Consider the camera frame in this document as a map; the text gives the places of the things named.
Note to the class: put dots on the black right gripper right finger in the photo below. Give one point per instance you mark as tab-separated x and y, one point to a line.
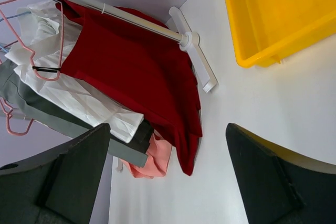
278	185

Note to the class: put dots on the white pleated skirt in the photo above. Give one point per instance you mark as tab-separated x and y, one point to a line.
80	98

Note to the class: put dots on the pink skirt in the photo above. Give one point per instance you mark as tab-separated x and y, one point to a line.
158	153

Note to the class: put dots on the pink hanger of grey skirt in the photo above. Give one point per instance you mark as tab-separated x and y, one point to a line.
16	122

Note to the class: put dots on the yellow plastic bin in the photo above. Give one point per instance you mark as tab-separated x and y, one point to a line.
266	31

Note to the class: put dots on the white clothes rack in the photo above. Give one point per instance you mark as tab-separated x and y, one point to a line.
187	40

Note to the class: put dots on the red skirt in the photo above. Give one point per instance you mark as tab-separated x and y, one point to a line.
141	70

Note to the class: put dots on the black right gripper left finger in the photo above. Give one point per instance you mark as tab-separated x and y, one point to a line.
58	185

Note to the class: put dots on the blue wire hanger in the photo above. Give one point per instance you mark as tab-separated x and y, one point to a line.
7	20

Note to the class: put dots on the grey skirt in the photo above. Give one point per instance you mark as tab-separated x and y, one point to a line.
13	90

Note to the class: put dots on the pink hanger of red skirt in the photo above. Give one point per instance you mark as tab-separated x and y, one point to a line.
41	39

